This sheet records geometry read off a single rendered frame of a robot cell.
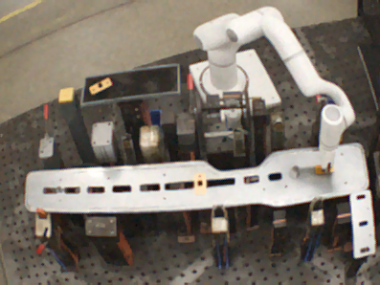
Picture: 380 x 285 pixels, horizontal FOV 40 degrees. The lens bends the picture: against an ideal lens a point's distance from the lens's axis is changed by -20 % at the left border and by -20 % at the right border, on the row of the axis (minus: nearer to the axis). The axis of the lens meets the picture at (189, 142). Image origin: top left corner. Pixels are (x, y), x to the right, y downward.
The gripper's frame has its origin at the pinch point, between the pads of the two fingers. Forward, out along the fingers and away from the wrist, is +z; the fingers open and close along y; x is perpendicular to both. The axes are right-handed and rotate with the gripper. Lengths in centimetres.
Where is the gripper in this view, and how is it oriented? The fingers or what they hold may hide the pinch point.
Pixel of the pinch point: (325, 164)
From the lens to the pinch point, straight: 215.3
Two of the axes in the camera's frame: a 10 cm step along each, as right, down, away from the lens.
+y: 0.3, 8.3, -5.6
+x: 9.9, -0.8, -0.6
